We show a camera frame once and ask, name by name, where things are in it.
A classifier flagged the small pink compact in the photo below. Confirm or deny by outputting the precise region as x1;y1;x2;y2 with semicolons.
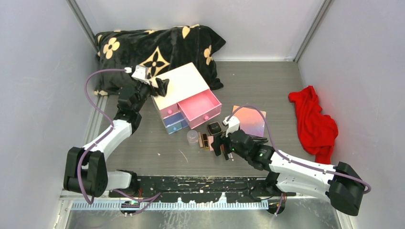
208;135;219;152

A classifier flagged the black floral plush blanket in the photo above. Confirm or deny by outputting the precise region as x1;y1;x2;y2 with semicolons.
95;24;226;90

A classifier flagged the translucent plastic jar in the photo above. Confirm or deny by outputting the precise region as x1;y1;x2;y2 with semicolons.
186;130;199;146

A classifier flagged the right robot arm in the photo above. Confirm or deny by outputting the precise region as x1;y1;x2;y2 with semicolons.
211;130;366;216

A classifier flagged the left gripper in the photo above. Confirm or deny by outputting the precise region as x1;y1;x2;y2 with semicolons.
134;75;169;113

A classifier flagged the black makeup brush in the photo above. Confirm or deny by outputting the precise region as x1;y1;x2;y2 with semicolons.
249;135;268;144

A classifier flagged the purple cable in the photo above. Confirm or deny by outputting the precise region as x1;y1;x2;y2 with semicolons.
226;105;372;216
76;69;162;217

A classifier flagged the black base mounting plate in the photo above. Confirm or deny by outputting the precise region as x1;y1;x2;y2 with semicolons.
121;176;281;203

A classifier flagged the black gold lipstick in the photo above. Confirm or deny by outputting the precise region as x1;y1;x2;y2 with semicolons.
202;134;210;149

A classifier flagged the pink drawer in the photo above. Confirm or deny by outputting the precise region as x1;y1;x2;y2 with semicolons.
160;103;179;119
178;89;222;129

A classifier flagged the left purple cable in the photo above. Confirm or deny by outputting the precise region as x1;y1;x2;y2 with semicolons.
76;69;162;217

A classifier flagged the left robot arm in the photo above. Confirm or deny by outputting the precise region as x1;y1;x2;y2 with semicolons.
63;78;170;198

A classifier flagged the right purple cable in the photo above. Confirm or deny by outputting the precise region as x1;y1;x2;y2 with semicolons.
226;105;372;216

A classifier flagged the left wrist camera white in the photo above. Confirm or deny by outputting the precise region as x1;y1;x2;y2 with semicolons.
124;65;150;85

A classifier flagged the white drawer organizer box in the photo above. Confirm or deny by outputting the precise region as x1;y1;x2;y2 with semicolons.
150;63;209;129

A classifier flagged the black square compact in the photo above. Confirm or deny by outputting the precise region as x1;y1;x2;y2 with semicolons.
207;122;222;136

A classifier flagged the blue bottom left drawer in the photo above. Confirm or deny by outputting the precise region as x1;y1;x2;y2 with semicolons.
166;121;182;135

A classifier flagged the red cloth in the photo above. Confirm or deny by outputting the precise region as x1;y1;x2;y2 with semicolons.
288;85;339;164

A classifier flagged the holographic pink palette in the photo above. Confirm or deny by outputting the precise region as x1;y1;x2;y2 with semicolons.
234;107;265;137

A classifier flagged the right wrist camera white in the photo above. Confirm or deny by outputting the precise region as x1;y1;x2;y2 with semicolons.
222;115;240;137

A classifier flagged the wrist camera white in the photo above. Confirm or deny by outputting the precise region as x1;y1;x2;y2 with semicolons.
222;115;240;137
124;65;150;85

